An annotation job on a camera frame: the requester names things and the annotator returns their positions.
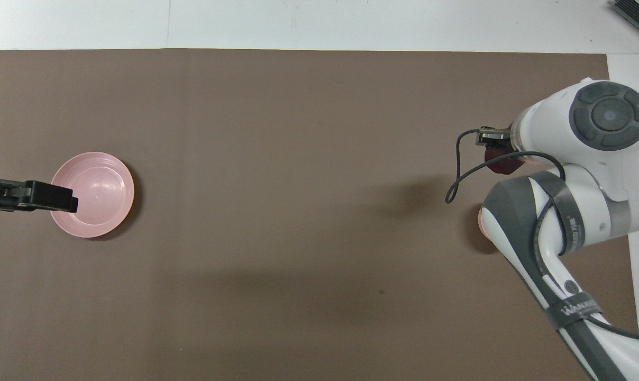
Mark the dark red apple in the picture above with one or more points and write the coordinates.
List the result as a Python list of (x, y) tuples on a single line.
[(502, 162)]

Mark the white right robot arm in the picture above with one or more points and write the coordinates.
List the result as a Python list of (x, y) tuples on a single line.
[(589, 159)]

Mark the pink plate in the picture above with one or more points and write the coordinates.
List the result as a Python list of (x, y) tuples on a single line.
[(100, 211)]

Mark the pink bowl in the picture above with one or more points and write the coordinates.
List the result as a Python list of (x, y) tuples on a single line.
[(481, 222)]

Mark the brown table mat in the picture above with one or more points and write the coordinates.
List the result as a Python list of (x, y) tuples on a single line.
[(298, 238)]

